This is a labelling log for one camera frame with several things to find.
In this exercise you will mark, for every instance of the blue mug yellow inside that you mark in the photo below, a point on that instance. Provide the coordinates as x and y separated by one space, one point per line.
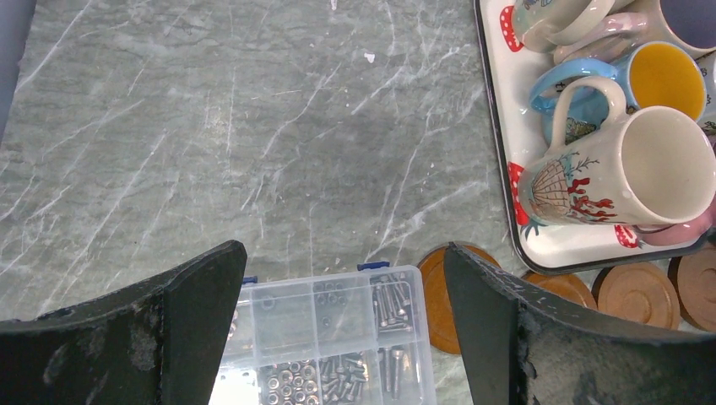
657 73

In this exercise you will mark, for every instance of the brown wooden coaster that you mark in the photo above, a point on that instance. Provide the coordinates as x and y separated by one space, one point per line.
638 292
568 286
693 277
439 313

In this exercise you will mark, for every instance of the cream mug outside tray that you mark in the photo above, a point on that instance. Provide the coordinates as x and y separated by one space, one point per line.
542 25

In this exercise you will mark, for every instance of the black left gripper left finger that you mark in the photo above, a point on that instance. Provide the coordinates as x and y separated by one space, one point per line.
157 341

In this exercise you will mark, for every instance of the pink mug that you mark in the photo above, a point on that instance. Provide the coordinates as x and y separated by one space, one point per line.
667 235

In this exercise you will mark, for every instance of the clear plastic parts box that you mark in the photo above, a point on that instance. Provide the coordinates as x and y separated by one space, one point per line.
347 338

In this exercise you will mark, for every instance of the cream patterned mug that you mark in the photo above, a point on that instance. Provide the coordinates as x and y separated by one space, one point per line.
652 167

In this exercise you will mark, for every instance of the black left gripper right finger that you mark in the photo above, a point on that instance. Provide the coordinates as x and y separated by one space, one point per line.
521 344

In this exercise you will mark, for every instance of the white serving tray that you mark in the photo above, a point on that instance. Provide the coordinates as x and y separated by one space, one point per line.
510 71

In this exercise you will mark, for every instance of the grey purple mug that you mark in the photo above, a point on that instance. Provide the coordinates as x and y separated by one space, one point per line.
687 24

